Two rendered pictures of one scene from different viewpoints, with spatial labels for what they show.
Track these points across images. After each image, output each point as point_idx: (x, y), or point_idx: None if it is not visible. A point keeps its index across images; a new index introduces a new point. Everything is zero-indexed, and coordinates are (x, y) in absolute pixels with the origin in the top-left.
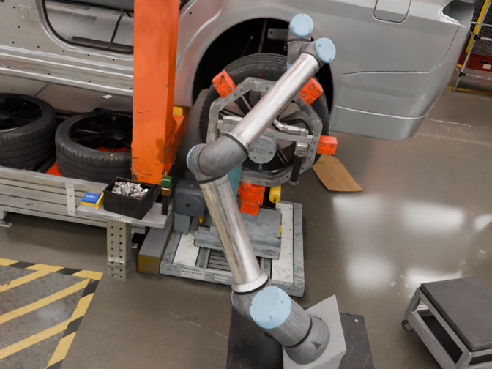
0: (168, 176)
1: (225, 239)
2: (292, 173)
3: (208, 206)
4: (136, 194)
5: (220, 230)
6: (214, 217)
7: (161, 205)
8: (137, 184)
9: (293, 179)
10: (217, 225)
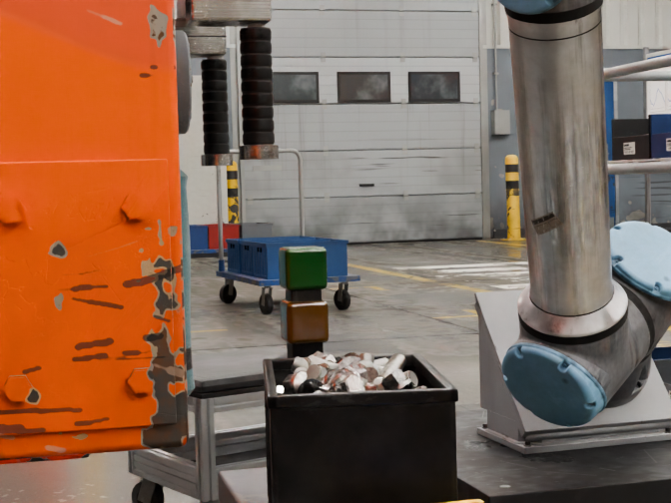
0: (290, 247)
1: (607, 166)
2: (225, 124)
3: (598, 81)
4: (378, 365)
5: (606, 143)
6: (604, 106)
7: (246, 480)
8: (308, 359)
9: (229, 146)
10: (604, 132)
